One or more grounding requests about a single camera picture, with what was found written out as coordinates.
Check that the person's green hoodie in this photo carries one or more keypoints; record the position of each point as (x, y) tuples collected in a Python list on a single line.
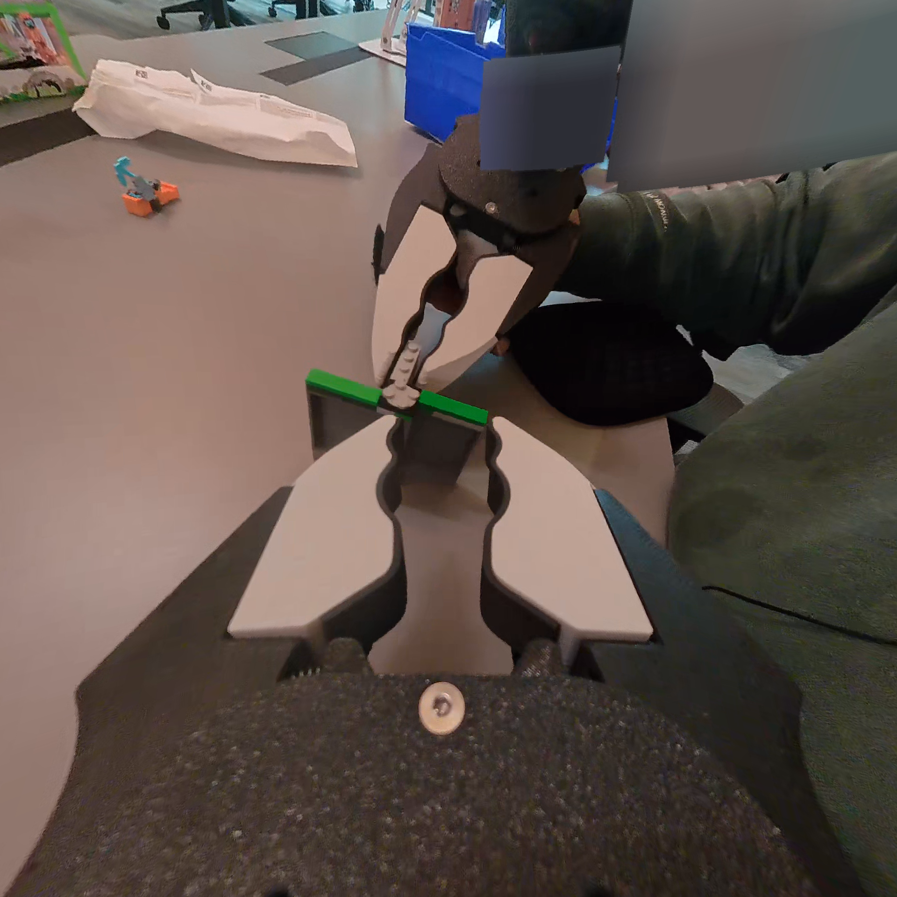
[(806, 504)]

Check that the grey desk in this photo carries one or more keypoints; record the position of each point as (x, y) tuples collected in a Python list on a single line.
[(175, 350)]

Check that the colourful toy carton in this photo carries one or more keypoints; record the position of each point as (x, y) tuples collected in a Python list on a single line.
[(466, 21)]

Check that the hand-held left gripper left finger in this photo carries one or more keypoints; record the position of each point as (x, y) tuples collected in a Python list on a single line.
[(322, 532)]

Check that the small orange blue brick figure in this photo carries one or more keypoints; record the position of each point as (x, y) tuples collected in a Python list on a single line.
[(144, 196)]

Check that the dark grey brick panel assembly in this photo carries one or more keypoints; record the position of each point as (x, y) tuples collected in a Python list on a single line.
[(336, 427)]

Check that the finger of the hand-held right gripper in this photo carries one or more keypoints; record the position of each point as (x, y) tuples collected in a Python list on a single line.
[(406, 280), (494, 301)]

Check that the light grey studded brick plate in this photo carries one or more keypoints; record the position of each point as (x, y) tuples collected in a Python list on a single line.
[(405, 378)]

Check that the black office chair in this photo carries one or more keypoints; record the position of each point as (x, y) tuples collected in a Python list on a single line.
[(189, 10), (301, 7)]

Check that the blue plastic bin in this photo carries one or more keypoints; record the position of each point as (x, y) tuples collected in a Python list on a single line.
[(441, 84)]

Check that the white frame stand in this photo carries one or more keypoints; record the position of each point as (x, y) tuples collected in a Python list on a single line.
[(392, 35)]

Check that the colourful toy set box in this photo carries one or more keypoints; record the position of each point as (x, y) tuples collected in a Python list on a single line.
[(35, 35)]

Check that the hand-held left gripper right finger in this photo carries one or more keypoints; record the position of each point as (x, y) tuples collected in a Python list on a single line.
[(567, 546)]

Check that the white paper bag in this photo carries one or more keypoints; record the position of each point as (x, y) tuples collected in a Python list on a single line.
[(224, 112)]

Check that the person's right forearm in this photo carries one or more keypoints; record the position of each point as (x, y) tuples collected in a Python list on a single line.
[(736, 259)]

